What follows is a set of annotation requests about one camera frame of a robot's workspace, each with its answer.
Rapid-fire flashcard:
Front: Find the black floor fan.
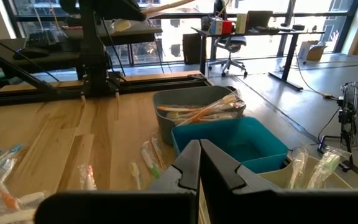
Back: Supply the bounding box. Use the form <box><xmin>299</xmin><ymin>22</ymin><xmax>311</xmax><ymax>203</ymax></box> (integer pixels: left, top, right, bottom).
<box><xmin>318</xmin><ymin>81</ymin><xmax>358</xmax><ymax>172</ymax></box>

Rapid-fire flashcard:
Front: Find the yellow floor cable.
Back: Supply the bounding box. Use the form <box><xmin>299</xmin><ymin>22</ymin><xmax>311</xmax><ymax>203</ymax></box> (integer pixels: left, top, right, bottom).
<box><xmin>293</xmin><ymin>52</ymin><xmax>334</xmax><ymax>100</ymax></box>

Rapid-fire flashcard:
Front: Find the black computer mouse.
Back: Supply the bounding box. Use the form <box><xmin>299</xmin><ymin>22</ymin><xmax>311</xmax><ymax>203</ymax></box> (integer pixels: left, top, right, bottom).
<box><xmin>12</xmin><ymin>47</ymin><xmax>50</xmax><ymax>60</ymax></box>

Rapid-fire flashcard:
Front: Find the cardboard box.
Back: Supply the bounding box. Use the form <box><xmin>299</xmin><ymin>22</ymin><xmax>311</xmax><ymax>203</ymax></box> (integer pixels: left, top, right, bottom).
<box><xmin>297</xmin><ymin>39</ymin><xmax>328</xmax><ymax>62</ymax></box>

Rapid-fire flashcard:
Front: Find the grey plastic bin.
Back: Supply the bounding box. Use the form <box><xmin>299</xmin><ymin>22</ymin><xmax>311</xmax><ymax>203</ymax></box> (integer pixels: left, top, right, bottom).
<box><xmin>152</xmin><ymin>85</ymin><xmax>247</xmax><ymax>146</ymax></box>

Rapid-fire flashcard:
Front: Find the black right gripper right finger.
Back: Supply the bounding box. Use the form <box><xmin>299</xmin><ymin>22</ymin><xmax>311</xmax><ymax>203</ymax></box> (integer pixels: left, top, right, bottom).
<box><xmin>201</xmin><ymin>139</ymin><xmax>358</xmax><ymax>224</ymax></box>

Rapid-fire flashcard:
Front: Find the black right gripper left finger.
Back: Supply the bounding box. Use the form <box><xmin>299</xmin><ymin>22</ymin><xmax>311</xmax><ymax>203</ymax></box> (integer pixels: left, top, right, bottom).
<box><xmin>34</xmin><ymin>139</ymin><xmax>201</xmax><ymax>224</ymax></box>

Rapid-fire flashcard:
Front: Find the large window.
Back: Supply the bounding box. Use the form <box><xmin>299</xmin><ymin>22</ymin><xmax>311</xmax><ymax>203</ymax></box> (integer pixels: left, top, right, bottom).
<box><xmin>3</xmin><ymin>0</ymin><xmax>358</xmax><ymax>68</ymax></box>

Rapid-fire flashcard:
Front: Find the white and blue box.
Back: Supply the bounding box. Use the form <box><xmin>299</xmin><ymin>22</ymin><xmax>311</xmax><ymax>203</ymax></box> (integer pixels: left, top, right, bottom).
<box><xmin>209</xmin><ymin>17</ymin><xmax>223</xmax><ymax>35</ymax></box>

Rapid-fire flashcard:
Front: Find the blue plastic bin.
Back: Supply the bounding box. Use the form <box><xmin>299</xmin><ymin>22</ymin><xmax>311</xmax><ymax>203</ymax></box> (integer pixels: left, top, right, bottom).
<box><xmin>170</xmin><ymin>116</ymin><xmax>290</xmax><ymax>174</ymax></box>

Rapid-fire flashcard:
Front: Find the black keyboard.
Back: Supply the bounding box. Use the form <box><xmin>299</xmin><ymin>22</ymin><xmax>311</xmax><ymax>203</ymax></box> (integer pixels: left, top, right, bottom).
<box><xmin>24</xmin><ymin>30</ymin><xmax>62</xmax><ymax>49</ymax></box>

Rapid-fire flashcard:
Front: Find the dark laptop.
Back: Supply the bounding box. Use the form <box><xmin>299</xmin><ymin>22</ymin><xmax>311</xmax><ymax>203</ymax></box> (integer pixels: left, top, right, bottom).
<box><xmin>246</xmin><ymin>10</ymin><xmax>273</xmax><ymax>29</ymax></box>

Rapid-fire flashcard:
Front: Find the pale green carton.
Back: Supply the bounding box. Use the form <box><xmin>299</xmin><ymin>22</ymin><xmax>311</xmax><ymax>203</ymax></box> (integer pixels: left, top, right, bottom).
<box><xmin>236</xmin><ymin>12</ymin><xmax>249</xmax><ymax>34</ymax></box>

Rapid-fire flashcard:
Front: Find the black cabinet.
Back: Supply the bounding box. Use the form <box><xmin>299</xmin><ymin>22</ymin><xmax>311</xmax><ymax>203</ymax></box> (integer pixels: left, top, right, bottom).
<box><xmin>182</xmin><ymin>32</ymin><xmax>203</xmax><ymax>65</ymax></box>

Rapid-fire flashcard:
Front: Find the black standing desk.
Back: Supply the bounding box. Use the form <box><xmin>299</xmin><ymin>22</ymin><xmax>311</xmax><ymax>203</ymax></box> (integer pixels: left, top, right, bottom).
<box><xmin>191</xmin><ymin>26</ymin><xmax>326</xmax><ymax>91</ymax></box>

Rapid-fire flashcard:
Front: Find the black aluminium frame rail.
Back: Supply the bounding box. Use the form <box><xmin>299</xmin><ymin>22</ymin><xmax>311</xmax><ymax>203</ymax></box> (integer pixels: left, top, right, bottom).
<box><xmin>0</xmin><ymin>73</ymin><xmax>213</xmax><ymax>109</ymax></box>

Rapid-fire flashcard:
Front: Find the red box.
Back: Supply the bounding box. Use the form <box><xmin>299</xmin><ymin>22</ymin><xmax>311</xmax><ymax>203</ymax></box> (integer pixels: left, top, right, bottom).
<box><xmin>221</xmin><ymin>19</ymin><xmax>236</xmax><ymax>35</ymax></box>

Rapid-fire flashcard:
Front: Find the office chair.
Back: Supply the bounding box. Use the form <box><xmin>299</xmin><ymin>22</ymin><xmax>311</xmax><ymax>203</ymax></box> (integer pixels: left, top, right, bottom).
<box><xmin>208</xmin><ymin>34</ymin><xmax>249</xmax><ymax>78</ymax></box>

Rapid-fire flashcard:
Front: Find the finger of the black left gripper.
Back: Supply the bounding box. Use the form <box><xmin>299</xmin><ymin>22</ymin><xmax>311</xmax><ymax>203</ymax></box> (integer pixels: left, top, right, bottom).
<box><xmin>116</xmin><ymin>0</ymin><xmax>146</xmax><ymax>22</ymax></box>

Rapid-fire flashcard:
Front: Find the black diagonal frame strut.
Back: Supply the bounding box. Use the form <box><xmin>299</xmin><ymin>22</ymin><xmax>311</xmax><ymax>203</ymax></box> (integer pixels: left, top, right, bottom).
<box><xmin>0</xmin><ymin>43</ymin><xmax>58</xmax><ymax>94</ymax></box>

